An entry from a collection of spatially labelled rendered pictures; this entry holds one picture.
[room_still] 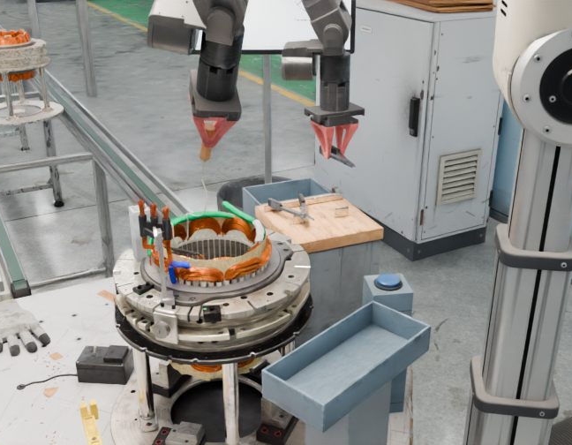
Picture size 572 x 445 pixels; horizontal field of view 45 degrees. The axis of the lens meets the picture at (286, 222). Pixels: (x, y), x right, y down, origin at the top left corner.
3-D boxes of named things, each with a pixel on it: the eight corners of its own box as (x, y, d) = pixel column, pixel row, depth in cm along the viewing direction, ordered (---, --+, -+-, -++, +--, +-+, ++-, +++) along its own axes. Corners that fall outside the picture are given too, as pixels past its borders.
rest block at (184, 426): (175, 428, 119) (174, 418, 118) (205, 433, 118) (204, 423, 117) (165, 445, 116) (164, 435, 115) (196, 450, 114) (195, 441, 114)
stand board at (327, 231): (255, 216, 146) (254, 206, 145) (336, 202, 152) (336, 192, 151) (293, 256, 129) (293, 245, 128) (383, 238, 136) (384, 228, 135)
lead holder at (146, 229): (139, 235, 102) (137, 214, 101) (167, 230, 104) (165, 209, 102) (145, 245, 99) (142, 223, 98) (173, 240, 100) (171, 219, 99)
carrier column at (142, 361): (139, 416, 124) (129, 316, 116) (154, 412, 125) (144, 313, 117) (142, 425, 122) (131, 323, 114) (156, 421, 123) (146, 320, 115)
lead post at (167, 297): (162, 306, 102) (156, 234, 97) (161, 298, 104) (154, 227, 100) (175, 305, 103) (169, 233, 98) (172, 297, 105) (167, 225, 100)
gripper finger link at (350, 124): (311, 154, 140) (310, 109, 136) (342, 150, 143) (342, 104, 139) (326, 165, 134) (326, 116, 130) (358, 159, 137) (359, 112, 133)
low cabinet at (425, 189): (493, 243, 372) (524, 10, 323) (410, 265, 349) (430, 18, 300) (382, 182, 454) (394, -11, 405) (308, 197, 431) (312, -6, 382)
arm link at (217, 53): (243, 33, 92) (248, 13, 96) (191, 23, 91) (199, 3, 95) (236, 78, 97) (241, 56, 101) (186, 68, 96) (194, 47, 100)
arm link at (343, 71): (349, 50, 127) (351, 45, 132) (312, 49, 128) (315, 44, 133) (348, 88, 130) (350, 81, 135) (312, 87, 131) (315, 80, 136)
